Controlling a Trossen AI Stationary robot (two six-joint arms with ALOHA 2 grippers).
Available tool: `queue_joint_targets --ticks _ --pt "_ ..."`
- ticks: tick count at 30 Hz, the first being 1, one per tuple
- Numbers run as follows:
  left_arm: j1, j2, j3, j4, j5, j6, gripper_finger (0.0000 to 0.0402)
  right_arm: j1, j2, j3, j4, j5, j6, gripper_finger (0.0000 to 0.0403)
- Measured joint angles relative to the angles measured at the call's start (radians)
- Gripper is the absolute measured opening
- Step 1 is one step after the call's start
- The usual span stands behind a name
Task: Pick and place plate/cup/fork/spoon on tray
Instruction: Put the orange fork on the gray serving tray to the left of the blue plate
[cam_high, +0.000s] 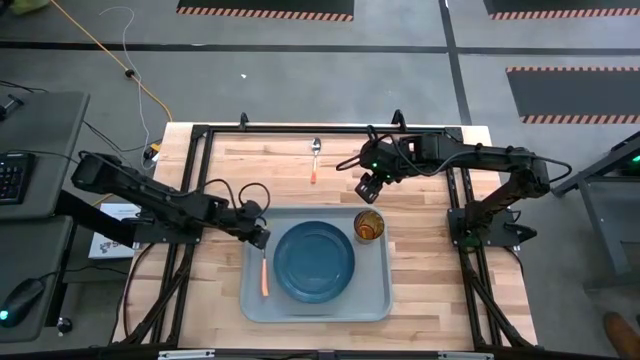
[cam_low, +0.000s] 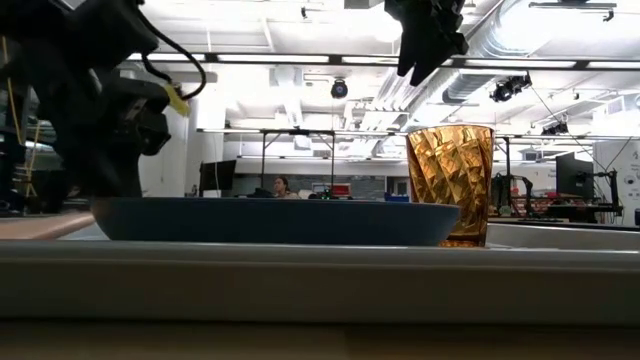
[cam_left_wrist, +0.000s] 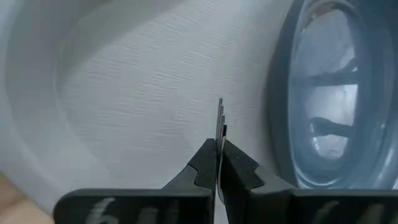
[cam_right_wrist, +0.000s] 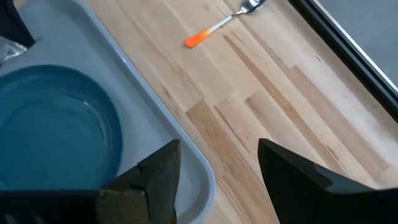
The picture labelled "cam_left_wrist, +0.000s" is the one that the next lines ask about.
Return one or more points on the blue plate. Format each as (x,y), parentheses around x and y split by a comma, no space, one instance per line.
(326,93)

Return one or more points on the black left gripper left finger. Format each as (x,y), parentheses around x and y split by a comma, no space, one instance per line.
(140,205)

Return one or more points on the grey plastic tray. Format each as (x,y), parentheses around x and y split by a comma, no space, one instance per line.
(124,93)

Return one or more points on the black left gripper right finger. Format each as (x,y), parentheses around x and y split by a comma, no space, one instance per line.
(280,205)

